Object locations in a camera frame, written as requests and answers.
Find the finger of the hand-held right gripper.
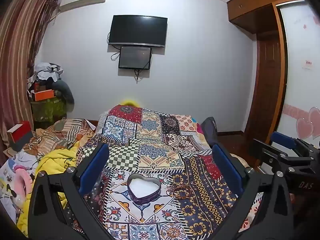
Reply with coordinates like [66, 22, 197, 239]
[270, 131, 312, 157]
[252, 138, 315, 174]

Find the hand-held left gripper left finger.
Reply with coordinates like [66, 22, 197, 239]
[27, 142, 118, 240]

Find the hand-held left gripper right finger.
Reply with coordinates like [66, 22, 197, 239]
[211, 144, 295, 240]

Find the red beaded bracelet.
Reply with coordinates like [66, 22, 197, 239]
[172, 184, 190, 198]

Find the heart-shaped purple tin box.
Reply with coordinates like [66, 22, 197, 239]
[127, 174, 161, 204]

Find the black bag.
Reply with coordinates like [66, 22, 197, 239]
[201, 117, 218, 145]

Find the yellow cartoon fleece blanket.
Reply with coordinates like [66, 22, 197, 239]
[16, 140, 83, 235]

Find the striped brown quilt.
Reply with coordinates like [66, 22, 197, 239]
[27, 117, 98, 155]

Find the patchwork printed blanket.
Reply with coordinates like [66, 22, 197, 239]
[72, 105, 263, 240]

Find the pink plush toy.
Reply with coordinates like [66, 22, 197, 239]
[12, 165, 35, 205]

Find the yellow cloth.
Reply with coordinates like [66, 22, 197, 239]
[120, 99, 140, 107]

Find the red and white box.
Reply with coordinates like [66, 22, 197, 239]
[7, 121, 34, 152]

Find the white cartoon bedding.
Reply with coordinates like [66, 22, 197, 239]
[0, 150, 40, 210]

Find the orange box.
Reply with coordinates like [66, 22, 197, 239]
[34, 89, 55, 102]

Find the pile of clothes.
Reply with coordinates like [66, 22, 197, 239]
[27, 62, 64, 98]

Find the wooden overhead cabinet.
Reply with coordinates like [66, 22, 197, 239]
[227, 0, 310, 34]

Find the striped brown curtain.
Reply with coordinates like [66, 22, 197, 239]
[0, 0, 60, 160]

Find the small black wall monitor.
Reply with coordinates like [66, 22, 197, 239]
[118, 46, 152, 70]

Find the large black wall television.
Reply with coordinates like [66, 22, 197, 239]
[108, 15, 168, 48]

